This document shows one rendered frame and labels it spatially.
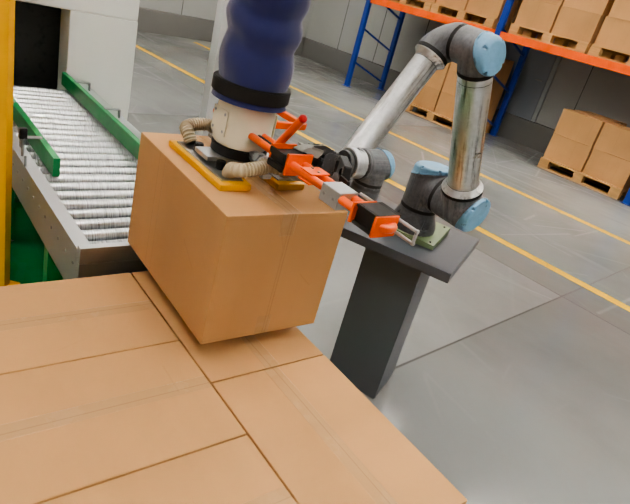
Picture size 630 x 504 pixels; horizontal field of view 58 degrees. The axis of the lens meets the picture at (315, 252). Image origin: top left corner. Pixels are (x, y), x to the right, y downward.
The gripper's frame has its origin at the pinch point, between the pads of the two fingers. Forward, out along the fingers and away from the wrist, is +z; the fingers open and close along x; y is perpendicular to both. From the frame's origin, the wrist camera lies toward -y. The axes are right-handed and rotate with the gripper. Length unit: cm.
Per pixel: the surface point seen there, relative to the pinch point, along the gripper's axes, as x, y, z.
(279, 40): 27.6, 16.4, 1.9
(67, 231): -54, 70, 34
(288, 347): -58, -6, -11
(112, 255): -56, 54, 24
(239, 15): 30.8, 24.2, 10.4
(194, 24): -77, 968, -453
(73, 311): -59, 29, 43
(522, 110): -49, 434, -806
